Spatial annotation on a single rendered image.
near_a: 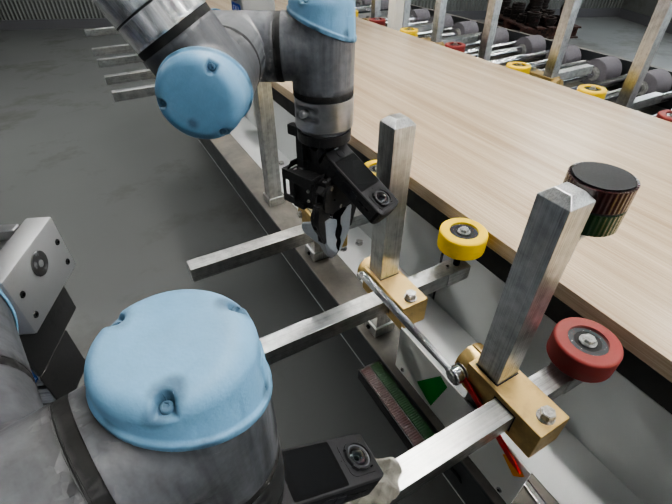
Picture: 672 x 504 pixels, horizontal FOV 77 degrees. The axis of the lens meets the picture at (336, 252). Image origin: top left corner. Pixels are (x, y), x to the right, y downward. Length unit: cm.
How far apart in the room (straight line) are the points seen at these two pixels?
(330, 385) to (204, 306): 139
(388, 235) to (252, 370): 48
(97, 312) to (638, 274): 187
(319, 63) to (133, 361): 39
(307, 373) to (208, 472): 140
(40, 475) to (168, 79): 29
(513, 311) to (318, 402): 113
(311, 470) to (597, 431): 58
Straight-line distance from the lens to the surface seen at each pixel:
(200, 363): 19
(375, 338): 81
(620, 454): 85
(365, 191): 55
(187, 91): 39
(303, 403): 155
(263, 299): 187
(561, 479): 84
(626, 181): 46
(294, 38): 51
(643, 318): 70
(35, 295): 66
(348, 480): 38
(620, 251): 81
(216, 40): 41
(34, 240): 67
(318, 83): 52
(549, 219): 42
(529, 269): 46
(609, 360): 61
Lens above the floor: 132
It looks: 39 degrees down
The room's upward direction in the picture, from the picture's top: straight up
